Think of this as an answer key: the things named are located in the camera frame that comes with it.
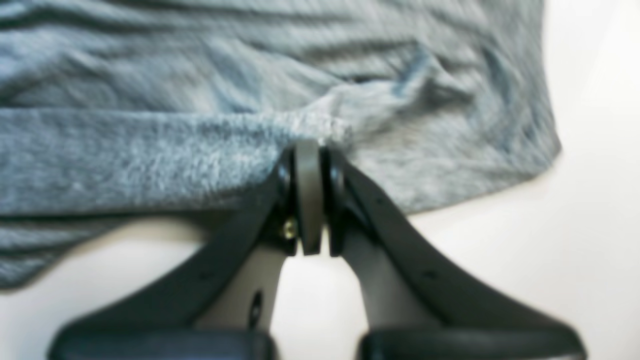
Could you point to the grey t-shirt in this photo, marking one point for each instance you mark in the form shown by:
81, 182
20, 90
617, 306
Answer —
115, 107

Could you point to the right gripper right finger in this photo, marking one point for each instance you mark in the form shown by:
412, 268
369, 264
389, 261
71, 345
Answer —
420, 305

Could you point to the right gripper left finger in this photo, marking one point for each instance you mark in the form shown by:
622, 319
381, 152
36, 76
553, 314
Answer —
218, 304

